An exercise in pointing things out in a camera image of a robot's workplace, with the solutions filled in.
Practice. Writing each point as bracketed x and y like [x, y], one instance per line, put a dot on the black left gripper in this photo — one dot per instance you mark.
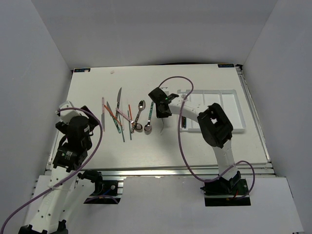
[63, 127]

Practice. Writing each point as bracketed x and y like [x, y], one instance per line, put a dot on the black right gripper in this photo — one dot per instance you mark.
[160, 115]

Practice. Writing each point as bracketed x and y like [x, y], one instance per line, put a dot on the dark marbled handle spoon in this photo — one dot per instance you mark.
[141, 107]

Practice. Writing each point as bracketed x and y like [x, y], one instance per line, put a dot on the dark marbled handle fork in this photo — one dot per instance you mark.
[184, 122]

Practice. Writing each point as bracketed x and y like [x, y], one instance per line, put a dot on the green handle spoon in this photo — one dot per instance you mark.
[148, 127]

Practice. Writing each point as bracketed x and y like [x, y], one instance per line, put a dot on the pink handle knife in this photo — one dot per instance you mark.
[103, 114]

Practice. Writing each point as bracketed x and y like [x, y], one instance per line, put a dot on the green handle knife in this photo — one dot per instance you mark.
[117, 126]

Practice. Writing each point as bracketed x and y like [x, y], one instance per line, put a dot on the dark marbled handle knife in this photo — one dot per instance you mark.
[118, 100]

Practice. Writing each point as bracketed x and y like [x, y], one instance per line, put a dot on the pink handle spoon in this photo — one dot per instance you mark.
[138, 126]

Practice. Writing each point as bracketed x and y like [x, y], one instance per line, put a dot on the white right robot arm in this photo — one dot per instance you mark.
[220, 139]

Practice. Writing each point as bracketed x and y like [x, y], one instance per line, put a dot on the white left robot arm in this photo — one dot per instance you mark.
[67, 188]

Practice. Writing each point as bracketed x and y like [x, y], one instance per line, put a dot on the orange chopstick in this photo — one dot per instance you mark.
[111, 114]
[130, 113]

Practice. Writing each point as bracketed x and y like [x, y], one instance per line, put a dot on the teal chopstick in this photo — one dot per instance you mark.
[122, 131]
[130, 133]

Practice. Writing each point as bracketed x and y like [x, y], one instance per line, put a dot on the white cutlery tray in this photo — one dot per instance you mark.
[208, 108]

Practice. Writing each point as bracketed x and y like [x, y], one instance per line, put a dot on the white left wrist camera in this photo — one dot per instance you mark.
[67, 115]

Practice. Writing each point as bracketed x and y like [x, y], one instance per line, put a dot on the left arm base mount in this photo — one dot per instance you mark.
[104, 191]

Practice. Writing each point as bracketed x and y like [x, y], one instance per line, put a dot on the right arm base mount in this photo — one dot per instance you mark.
[216, 196]

